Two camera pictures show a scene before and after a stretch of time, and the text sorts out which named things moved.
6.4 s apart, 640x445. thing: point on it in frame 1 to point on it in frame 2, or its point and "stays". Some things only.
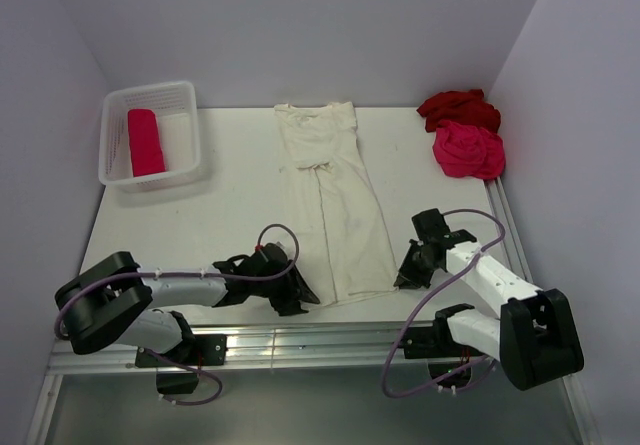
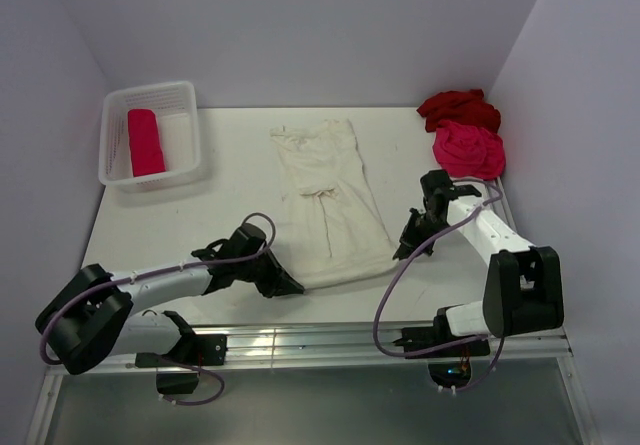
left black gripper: x=295 y=288 to x=278 y=282
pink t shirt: x=469 y=152 stays
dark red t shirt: x=467 y=107 stays
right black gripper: x=414 y=278 to x=410 y=241
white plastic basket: x=149 y=137 stays
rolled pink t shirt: x=145 y=145 stays
